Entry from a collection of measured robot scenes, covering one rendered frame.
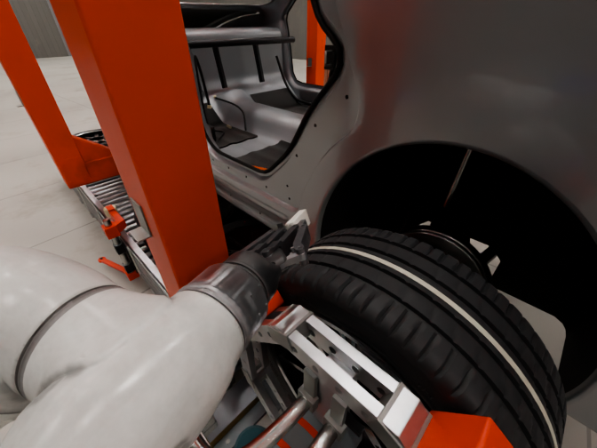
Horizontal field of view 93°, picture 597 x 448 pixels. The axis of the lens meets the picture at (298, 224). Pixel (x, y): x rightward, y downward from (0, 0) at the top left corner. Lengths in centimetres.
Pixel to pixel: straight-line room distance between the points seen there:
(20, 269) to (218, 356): 18
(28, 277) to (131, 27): 42
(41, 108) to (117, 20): 198
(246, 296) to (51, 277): 16
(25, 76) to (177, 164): 193
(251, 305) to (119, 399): 13
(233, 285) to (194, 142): 44
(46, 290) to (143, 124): 39
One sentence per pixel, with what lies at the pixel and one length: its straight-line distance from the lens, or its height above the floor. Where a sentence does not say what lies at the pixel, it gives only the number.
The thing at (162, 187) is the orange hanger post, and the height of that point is 125.
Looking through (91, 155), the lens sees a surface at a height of 72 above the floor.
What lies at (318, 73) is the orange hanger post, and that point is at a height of 103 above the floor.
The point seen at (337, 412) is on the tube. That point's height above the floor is 105.
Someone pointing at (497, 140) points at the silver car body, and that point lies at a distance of 70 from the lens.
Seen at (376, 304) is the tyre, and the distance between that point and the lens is 46.
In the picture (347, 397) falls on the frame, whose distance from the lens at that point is 47.
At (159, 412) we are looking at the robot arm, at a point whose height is 133.
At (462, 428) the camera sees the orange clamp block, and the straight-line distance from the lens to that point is 45.
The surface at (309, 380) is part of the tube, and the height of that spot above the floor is 106.
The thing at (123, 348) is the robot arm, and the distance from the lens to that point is 24.
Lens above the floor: 153
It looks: 36 degrees down
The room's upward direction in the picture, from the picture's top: straight up
